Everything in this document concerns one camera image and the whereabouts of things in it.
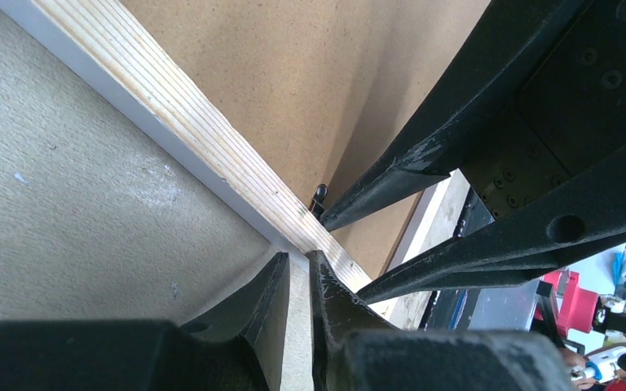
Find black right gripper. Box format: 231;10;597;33
320;1;626;304

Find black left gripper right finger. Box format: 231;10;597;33
308;250;574;390

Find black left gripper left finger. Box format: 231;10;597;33
0;253;289;390

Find white wooden picture frame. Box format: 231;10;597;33
0;0;470;330

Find brown cardboard backing board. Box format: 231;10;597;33
126;1;487;203

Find small metal retaining clip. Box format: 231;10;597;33
308;183;328;220

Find red plastic object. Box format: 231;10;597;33
532;269;599;342

